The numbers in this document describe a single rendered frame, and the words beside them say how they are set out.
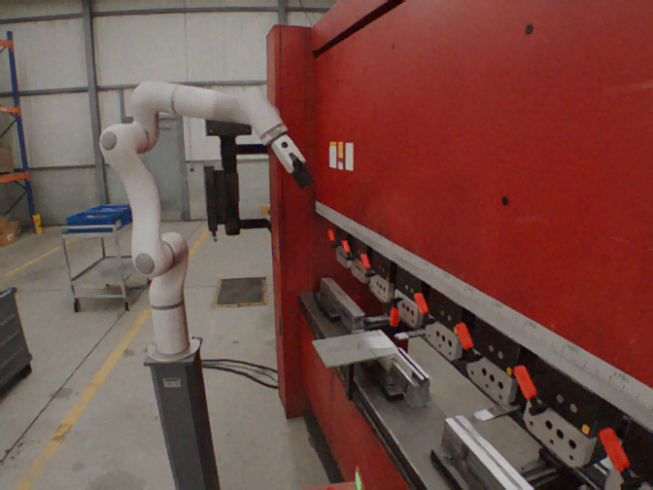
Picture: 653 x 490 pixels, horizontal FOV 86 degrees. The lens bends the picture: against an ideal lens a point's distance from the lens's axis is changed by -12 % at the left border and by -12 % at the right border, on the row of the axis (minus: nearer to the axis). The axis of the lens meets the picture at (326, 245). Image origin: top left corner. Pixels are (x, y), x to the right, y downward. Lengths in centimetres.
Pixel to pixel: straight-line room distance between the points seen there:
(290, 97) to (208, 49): 673
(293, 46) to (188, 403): 169
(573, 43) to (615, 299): 42
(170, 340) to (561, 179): 125
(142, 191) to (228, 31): 755
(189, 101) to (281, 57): 95
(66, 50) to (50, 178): 269
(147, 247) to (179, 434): 74
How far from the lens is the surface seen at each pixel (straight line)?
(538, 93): 82
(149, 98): 131
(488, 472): 113
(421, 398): 139
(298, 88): 210
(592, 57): 75
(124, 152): 130
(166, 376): 152
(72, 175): 961
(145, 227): 133
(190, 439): 168
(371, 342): 150
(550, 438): 89
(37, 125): 990
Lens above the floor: 174
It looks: 16 degrees down
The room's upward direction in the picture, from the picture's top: straight up
